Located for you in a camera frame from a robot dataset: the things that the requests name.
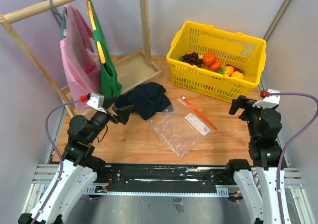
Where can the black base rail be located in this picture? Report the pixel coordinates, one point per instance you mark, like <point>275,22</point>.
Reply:
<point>164,179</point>

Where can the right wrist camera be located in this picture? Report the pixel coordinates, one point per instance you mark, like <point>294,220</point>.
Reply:
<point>270,99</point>

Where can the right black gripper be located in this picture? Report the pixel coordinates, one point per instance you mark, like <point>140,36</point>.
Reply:
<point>242,102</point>

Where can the yellow clothes hanger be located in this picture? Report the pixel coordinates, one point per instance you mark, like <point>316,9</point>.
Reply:
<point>93,24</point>

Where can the purple eggplant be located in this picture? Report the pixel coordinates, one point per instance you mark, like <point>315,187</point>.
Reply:
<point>236,69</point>

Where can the clear zip top bag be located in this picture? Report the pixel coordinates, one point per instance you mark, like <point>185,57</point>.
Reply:
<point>181,127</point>

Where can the teal clothes hanger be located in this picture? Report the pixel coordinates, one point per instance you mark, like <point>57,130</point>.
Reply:
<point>58,18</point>

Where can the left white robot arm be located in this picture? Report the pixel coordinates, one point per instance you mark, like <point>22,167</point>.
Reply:
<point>78,169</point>

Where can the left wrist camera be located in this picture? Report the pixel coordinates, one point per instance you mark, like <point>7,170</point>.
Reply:
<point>94,100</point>

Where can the purple grape bunch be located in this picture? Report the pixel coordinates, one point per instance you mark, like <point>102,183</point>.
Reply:
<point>193,59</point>

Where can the mango fruit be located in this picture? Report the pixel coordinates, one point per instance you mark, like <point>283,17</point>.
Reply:
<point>226,70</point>

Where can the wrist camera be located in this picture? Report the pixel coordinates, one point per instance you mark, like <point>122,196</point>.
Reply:
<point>270,99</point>
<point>94,100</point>

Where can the orange tangerines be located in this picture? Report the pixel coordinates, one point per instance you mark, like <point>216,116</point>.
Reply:
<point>211,61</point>

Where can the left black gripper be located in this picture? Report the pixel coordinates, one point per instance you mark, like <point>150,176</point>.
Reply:
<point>123,113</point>

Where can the dark navy cloth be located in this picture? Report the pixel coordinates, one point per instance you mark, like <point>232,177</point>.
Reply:
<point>147,99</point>

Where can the yellow bell pepper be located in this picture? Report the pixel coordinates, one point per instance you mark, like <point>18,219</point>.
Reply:
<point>238,75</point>

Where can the wooden clothes rack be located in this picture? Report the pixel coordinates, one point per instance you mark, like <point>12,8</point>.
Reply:
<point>132,70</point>

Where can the yellow plastic basket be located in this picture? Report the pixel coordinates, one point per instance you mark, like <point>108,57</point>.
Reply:
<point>237,49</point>

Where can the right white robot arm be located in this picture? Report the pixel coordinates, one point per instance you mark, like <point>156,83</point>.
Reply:
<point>262,190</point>

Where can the green shirt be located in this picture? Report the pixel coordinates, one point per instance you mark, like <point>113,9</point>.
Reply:
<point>109,81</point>

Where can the pink shirt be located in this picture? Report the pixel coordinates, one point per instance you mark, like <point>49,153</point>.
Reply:
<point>81,69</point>

